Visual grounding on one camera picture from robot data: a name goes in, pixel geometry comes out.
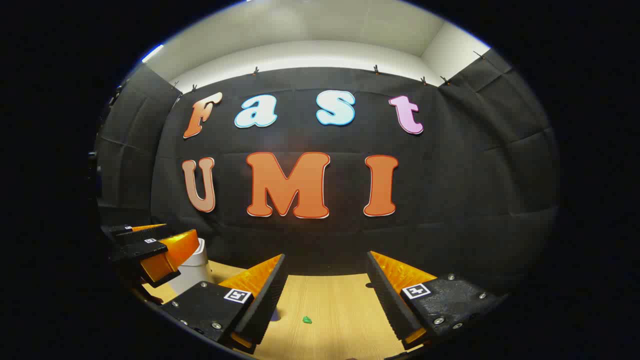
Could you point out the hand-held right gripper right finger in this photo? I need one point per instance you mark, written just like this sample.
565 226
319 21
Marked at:
387 300

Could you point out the wooden desktop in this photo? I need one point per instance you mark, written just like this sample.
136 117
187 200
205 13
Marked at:
330 310

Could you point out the ceiling light strip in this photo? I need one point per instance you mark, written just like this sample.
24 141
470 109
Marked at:
152 53

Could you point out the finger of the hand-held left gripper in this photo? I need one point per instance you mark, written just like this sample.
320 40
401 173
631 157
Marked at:
137 250
122 232

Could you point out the black backdrop cloth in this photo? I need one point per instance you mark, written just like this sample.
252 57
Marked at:
450 200

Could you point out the white desktop garbage bin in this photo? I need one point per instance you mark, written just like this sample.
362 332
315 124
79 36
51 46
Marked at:
192 270

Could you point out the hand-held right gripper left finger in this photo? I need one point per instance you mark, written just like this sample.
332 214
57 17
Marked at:
267 300

